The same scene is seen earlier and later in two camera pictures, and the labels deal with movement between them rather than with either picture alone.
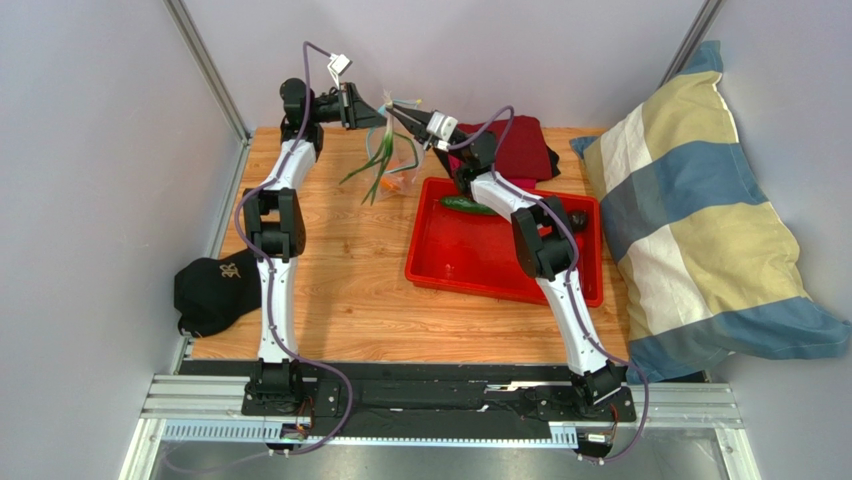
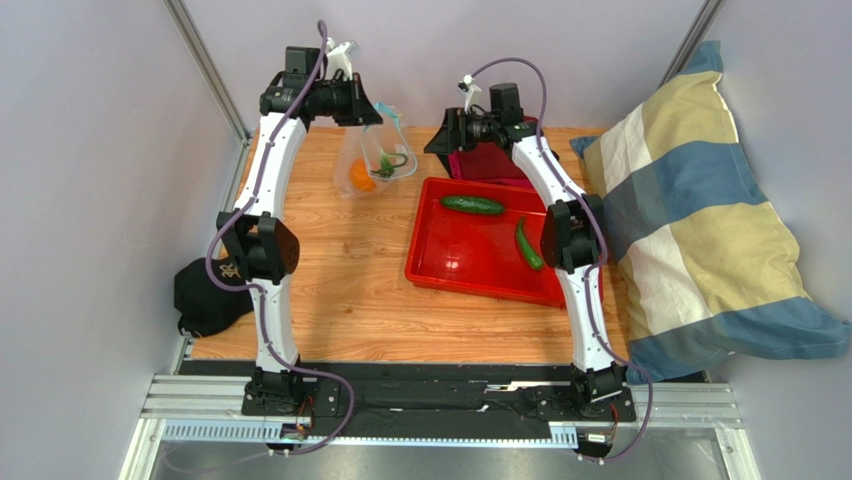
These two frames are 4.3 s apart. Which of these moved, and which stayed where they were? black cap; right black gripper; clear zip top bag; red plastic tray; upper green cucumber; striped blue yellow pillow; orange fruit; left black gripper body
Moved: clear zip top bag; right black gripper; orange fruit
Stayed: upper green cucumber; striped blue yellow pillow; red plastic tray; black cap; left black gripper body
